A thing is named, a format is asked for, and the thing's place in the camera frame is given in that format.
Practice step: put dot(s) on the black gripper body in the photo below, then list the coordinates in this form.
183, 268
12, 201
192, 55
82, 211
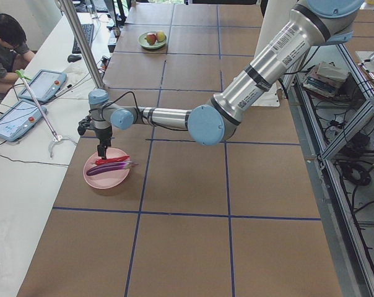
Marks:
103, 135

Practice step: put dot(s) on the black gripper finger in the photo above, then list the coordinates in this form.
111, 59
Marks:
102, 151

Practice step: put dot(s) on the red chili pepper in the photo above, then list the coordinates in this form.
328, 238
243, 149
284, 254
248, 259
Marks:
124, 158

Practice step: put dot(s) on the purple eggplant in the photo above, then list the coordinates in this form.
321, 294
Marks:
121, 165

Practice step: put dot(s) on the red green pomegranate fruit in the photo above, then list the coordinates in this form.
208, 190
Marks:
151, 38

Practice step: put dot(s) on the pale green peach fruit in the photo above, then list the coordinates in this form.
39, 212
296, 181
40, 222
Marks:
160, 36

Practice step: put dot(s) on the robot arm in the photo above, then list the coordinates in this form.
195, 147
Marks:
311, 23

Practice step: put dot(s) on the light pink plate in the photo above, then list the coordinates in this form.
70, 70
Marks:
105, 180

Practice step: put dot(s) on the far teach pendant tablet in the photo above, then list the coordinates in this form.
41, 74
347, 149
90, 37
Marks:
45, 84

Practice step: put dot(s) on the teach pendant tablet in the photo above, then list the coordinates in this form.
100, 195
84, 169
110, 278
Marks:
18, 120
45, 84

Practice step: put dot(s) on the white side table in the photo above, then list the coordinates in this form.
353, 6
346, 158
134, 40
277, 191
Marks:
32, 169

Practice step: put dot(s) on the black computer mouse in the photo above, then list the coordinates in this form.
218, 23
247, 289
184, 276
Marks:
73, 58

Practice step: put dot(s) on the near teach pendant tablet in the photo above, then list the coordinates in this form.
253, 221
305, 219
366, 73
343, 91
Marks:
18, 120

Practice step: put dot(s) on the light green plate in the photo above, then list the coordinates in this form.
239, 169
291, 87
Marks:
142, 42

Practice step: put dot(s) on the reacher grabber tool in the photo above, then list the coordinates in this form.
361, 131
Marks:
41, 111

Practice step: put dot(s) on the seated person dark hair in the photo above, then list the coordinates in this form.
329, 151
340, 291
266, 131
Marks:
14, 52

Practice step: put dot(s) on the stack of books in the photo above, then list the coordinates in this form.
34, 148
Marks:
325, 79

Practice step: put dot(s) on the aluminium frame post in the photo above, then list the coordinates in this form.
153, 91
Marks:
68, 8

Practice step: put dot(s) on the aluminium frame rack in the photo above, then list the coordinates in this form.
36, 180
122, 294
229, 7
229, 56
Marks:
337, 134

